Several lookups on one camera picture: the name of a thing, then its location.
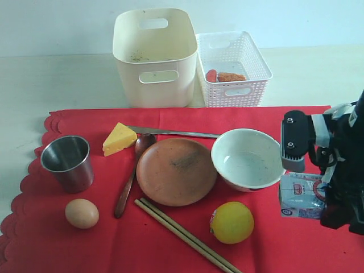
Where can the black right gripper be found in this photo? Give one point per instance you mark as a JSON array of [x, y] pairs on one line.
[[341, 162]]

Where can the blue white milk carton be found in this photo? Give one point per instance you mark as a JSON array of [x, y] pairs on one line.
[[301, 195]]

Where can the yellow lemon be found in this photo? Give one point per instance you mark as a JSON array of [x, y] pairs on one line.
[[232, 222]]

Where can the orange fried nugget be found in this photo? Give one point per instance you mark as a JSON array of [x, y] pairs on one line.
[[230, 77]]

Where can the red sausage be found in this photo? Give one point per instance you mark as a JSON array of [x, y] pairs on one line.
[[211, 75]]

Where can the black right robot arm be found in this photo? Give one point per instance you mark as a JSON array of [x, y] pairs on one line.
[[359, 111]]

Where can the white ceramic bowl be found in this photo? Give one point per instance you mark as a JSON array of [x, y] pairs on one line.
[[247, 159]]

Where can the red scalloped table cloth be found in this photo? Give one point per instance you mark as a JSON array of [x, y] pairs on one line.
[[37, 237]]

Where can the brown wooden plate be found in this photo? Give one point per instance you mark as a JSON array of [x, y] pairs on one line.
[[176, 172]]

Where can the white woven plastic basket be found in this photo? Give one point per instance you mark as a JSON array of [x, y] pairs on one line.
[[233, 52]]

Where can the lower wooden chopstick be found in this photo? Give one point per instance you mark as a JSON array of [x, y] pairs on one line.
[[182, 236]]

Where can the wooden chopstick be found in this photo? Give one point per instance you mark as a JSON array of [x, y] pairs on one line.
[[182, 236], [193, 236]]

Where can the upper wooden chopstick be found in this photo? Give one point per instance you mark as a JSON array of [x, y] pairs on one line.
[[193, 236]]

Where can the dark wooden spoon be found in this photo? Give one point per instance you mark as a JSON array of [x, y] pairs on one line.
[[143, 142]]

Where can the silver table knife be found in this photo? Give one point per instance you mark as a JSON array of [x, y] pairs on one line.
[[144, 130]]

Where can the cream plastic tub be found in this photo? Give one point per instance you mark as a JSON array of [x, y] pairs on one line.
[[156, 53]]

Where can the brown egg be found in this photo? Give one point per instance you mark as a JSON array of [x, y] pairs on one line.
[[81, 213]]

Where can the stainless steel cup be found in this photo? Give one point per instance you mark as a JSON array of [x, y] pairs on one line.
[[68, 159]]

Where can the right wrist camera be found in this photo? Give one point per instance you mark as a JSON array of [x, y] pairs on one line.
[[297, 134]]

